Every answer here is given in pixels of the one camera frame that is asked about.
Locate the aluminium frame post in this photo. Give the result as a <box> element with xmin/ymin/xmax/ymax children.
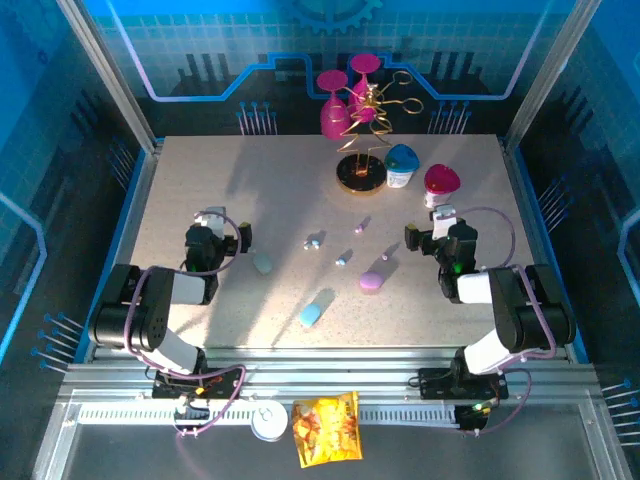
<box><xmin>54</xmin><ymin>0</ymin><xmax>159</xmax><ymax>154</ymax></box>
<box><xmin>502</xmin><ymin>0</ymin><xmax>604</xmax><ymax>151</ymax></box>

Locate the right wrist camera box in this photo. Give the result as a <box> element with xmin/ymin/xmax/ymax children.
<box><xmin>430</xmin><ymin>203</ymin><xmax>459</xmax><ymax>241</ymax></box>

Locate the yellow snack bag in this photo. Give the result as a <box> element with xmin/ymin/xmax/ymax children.
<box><xmin>291</xmin><ymin>390</ymin><xmax>363</xmax><ymax>470</ymax></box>

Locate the blue table edge strip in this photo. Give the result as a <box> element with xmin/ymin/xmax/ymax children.
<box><xmin>513</xmin><ymin>148</ymin><xmax>590</xmax><ymax>364</ymax></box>
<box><xmin>89</xmin><ymin>148</ymin><xmax>152</xmax><ymax>321</ymax></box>

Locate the white slotted cable duct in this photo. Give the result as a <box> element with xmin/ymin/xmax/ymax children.
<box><xmin>77</xmin><ymin>403</ymin><xmax>459</xmax><ymax>427</ymax></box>

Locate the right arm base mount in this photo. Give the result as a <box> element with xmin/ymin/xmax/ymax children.
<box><xmin>417</xmin><ymin>367</ymin><xmax>510</xmax><ymax>401</ymax></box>

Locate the silver tin can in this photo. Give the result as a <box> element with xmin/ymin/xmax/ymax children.
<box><xmin>249</xmin><ymin>399</ymin><xmax>290</xmax><ymax>443</ymax></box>

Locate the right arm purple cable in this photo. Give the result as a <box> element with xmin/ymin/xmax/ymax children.
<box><xmin>449</xmin><ymin>205</ymin><xmax>559</xmax><ymax>436</ymax></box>

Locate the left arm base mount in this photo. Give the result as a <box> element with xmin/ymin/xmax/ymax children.
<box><xmin>149</xmin><ymin>364</ymin><xmax>246</xmax><ymax>401</ymax></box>

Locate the pink lid plastic cup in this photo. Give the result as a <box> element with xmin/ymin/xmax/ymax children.
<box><xmin>423</xmin><ymin>163</ymin><xmax>461</xmax><ymax>210</ymax></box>

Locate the pink wine glass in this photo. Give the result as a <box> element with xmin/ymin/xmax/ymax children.
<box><xmin>316</xmin><ymin>69</ymin><xmax>350</xmax><ymax>140</ymax></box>
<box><xmin>348</xmin><ymin>53</ymin><xmax>381</xmax><ymax>124</ymax></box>

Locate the blue lid plastic cup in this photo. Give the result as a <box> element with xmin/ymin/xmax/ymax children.
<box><xmin>383</xmin><ymin>143</ymin><xmax>420</xmax><ymax>190</ymax></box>

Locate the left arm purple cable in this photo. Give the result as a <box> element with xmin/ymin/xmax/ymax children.
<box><xmin>123</xmin><ymin>209</ymin><xmax>249</xmax><ymax>441</ymax></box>

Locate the gold wire glass rack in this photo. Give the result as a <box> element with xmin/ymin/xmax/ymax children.
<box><xmin>335</xmin><ymin>69</ymin><xmax>425</xmax><ymax>196</ymax></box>

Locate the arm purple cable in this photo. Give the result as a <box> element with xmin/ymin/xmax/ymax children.
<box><xmin>123</xmin><ymin>209</ymin><xmax>249</xmax><ymax>441</ymax></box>
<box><xmin>449</xmin><ymin>205</ymin><xmax>559</xmax><ymax>436</ymax></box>

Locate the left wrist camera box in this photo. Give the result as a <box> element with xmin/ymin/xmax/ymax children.
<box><xmin>193</xmin><ymin>205</ymin><xmax>227</xmax><ymax>241</ymax></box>

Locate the blue earbud charging case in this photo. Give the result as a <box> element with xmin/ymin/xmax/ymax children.
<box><xmin>298</xmin><ymin>302</ymin><xmax>322</xmax><ymax>329</ymax></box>

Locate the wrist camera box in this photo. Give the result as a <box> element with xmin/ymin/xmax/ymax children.
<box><xmin>430</xmin><ymin>203</ymin><xmax>459</xmax><ymax>241</ymax></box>
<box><xmin>193</xmin><ymin>205</ymin><xmax>227</xmax><ymax>241</ymax></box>

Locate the aluminium table frame rail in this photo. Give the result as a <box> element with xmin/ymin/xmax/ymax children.
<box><xmin>59</xmin><ymin>346</ymin><xmax>601</xmax><ymax>401</ymax></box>

